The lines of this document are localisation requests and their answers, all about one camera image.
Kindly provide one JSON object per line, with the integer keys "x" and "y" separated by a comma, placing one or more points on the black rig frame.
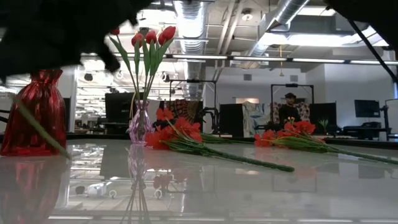
{"x": 192, "y": 81}
{"x": 292, "y": 85}

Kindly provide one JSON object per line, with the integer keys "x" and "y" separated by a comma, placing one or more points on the white blue cloth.
{"x": 256, "y": 116}

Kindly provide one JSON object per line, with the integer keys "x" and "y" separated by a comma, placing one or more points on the dark wall monitor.
{"x": 367, "y": 109}

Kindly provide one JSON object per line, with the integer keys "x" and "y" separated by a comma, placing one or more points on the small green plant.
{"x": 323, "y": 122}

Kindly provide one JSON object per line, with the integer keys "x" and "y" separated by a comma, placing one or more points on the black partition panel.
{"x": 323, "y": 110}
{"x": 231, "y": 119}

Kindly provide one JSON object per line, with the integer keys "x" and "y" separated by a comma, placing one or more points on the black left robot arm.
{"x": 46, "y": 31}

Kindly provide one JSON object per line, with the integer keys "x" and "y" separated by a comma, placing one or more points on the pink artificial tulip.
{"x": 40, "y": 127}

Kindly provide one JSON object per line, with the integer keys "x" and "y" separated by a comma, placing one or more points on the black round ceiling lamp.
{"x": 88, "y": 76}

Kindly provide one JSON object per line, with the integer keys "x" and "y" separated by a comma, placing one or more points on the person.
{"x": 289, "y": 112}

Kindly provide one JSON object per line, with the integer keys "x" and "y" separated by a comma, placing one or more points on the black desk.
{"x": 363, "y": 129}

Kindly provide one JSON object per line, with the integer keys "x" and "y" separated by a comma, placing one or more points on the silver ventilation duct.
{"x": 280, "y": 12}
{"x": 191, "y": 25}

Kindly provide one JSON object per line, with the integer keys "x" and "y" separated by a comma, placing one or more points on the purple glass vase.
{"x": 140, "y": 124}

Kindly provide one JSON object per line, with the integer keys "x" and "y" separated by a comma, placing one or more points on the red glass vase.
{"x": 43, "y": 93}

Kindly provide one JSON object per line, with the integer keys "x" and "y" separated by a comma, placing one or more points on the patterned mandala tapestry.
{"x": 186, "y": 107}

